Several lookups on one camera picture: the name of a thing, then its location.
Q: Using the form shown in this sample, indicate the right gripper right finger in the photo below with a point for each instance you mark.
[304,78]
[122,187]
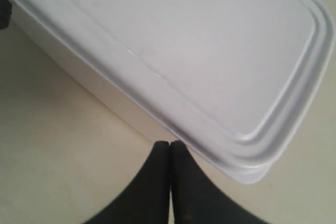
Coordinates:
[195,198]

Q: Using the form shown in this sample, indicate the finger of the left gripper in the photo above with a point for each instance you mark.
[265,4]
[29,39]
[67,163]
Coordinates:
[5,13]

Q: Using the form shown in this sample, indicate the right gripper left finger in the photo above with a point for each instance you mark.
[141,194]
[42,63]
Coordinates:
[146,199]

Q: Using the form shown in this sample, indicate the white lidded plastic container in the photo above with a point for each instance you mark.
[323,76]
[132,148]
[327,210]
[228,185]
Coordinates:
[232,79]

